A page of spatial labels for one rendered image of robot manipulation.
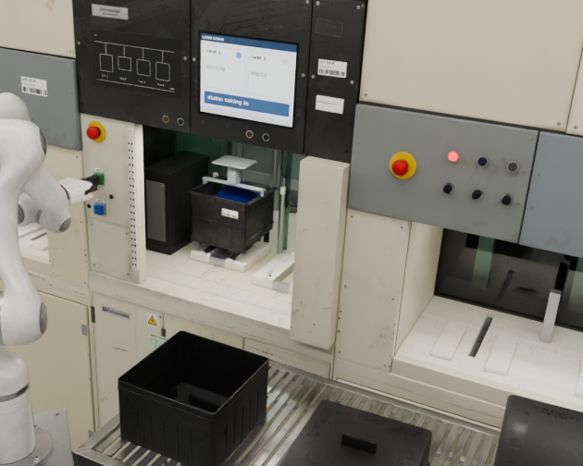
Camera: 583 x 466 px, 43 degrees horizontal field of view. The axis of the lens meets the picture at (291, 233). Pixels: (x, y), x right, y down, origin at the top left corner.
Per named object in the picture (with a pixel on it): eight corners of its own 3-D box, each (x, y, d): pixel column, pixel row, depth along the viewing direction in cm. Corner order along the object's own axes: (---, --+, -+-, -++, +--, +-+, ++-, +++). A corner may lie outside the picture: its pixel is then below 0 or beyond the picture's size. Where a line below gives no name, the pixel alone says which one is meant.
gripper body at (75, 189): (43, 205, 214) (68, 194, 223) (69, 212, 210) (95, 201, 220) (40, 180, 211) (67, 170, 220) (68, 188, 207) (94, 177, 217)
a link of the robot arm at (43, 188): (64, 151, 182) (80, 223, 207) (16, 121, 186) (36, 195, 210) (38, 172, 177) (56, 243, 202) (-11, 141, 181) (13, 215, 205)
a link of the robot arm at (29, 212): (66, 195, 206) (41, 179, 208) (31, 209, 194) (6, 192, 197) (60, 219, 210) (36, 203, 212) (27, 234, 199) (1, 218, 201)
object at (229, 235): (186, 250, 254) (186, 163, 241) (217, 230, 271) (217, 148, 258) (248, 265, 244) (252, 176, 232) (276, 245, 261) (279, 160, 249)
